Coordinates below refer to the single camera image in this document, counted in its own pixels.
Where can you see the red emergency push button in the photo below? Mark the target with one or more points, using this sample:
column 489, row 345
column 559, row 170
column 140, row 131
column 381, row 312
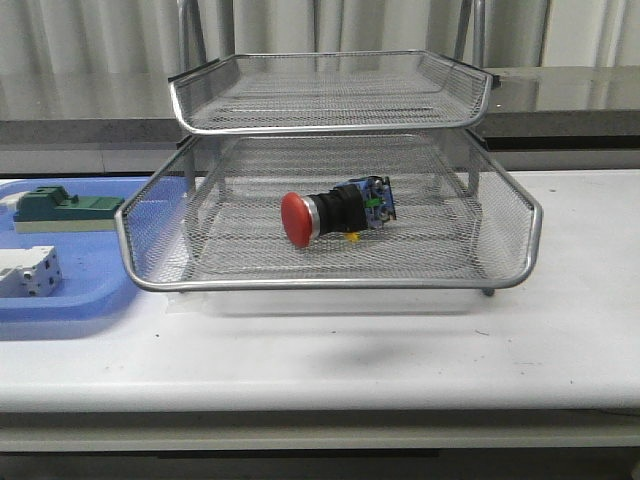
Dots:
column 349, row 208

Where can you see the blue plastic tray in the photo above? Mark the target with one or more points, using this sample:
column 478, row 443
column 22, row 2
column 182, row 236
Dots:
column 94, row 280

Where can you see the dark granite counter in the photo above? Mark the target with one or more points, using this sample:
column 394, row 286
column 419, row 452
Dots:
column 532, row 108

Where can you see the green and beige switch block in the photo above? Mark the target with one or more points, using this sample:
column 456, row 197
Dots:
column 54, row 209

